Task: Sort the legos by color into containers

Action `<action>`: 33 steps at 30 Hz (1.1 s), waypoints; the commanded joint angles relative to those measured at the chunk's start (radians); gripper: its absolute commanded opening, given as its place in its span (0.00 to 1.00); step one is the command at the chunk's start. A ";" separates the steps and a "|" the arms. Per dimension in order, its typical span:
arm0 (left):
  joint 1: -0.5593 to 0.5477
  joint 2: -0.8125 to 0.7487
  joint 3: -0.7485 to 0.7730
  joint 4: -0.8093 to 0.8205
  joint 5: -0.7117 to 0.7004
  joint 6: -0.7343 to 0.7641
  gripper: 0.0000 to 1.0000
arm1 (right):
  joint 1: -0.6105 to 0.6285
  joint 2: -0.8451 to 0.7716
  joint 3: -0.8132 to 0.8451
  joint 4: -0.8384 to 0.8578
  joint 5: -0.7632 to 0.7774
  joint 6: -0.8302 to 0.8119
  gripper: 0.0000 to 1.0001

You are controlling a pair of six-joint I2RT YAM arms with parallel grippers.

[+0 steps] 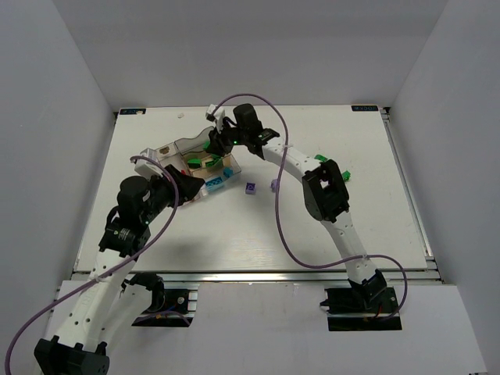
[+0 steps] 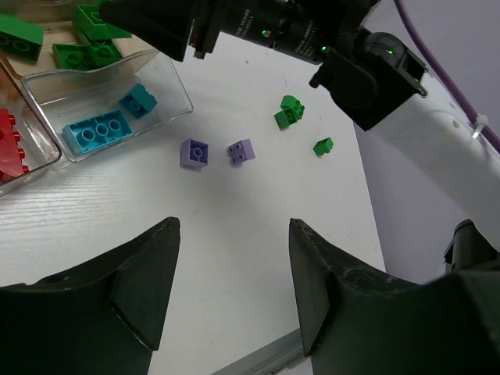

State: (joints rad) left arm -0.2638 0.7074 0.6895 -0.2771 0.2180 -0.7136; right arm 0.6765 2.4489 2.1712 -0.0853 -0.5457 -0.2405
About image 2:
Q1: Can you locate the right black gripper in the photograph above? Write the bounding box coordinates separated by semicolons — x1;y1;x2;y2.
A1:
189;0;367;65

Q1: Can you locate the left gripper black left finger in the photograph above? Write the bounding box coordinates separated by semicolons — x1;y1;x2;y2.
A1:
1;217;180;374

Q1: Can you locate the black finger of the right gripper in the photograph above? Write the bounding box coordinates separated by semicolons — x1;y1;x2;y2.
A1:
99;0;195;62

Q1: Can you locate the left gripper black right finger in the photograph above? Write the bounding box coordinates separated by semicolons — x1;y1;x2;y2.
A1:
289;219;499;374

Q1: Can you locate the small cyan lego brick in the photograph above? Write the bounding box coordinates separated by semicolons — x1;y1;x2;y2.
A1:
119;84;158;119

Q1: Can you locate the small green lego brick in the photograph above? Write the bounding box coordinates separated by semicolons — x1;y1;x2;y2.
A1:
312;137;334;157

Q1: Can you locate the long cyan lego brick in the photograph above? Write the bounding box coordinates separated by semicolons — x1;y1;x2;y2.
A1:
62;109;133;155

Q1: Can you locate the red lego brick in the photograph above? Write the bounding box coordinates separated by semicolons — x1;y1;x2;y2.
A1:
1;109;30;184

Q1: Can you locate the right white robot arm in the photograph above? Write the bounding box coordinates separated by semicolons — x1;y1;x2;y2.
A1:
97;1;499;271

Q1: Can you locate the purple lego brick left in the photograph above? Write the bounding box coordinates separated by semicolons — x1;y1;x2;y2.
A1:
180;138;209;170

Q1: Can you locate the purple lego brick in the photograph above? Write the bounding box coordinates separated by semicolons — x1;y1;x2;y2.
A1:
227;139;255;166
180;138;209;170

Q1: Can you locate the purple lego brick right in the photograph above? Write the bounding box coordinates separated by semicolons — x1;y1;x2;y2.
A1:
227;139;255;166

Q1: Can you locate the clear compartment organizer box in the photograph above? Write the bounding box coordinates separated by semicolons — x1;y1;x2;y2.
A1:
0;0;195;198

